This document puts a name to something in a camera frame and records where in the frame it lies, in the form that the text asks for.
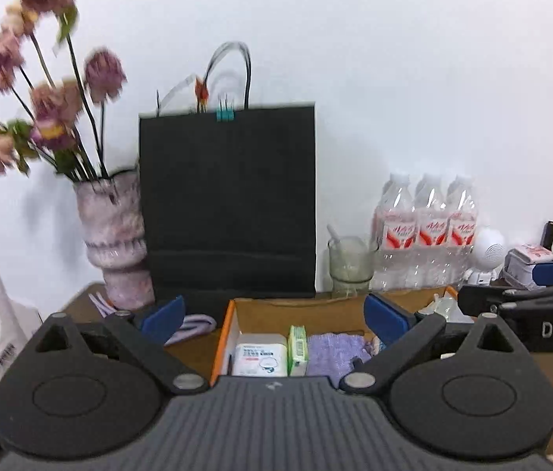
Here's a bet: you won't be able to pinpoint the clear water bottle red label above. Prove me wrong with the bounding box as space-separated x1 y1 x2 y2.
447 175 479 276
372 173 415 291
413 174 450 288

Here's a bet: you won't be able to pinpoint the dried pink flowers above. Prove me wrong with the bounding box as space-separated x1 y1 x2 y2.
0 0 127 182

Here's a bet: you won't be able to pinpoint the red and orange cardboard box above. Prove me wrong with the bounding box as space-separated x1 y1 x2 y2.
209 285 478 388

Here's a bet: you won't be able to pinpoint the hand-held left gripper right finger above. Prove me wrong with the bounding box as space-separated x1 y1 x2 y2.
339 292 523 395

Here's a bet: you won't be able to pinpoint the white round speaker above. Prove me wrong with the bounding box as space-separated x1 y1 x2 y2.
465 226 507 285

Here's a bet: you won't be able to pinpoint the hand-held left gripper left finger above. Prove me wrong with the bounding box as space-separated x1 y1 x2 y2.
35 296 209 395

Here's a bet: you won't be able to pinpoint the teal binder clip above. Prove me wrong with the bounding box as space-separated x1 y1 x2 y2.
216 93 235 122

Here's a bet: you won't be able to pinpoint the black paper bag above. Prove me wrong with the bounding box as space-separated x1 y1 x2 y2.
138 42 317 315

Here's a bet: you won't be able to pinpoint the pale lilac braided cable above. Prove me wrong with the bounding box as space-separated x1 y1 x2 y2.
89 293 217 347

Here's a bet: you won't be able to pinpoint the white tin box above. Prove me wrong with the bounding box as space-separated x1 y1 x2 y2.
504 243 553 289

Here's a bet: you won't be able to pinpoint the purple burlap pouch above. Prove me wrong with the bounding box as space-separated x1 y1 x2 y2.
306 332 375 388

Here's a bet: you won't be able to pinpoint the clear glass cup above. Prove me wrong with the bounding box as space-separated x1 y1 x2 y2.
328 235 379 298

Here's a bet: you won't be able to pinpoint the white cotton swab box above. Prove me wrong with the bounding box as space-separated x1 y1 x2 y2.
230 334 289 378

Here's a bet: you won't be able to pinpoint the green tissue packet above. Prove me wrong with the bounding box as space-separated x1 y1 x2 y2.
287 325 309 378

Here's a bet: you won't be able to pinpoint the clear iridescent plastic bag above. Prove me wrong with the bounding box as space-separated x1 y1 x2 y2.
416 292 476 325

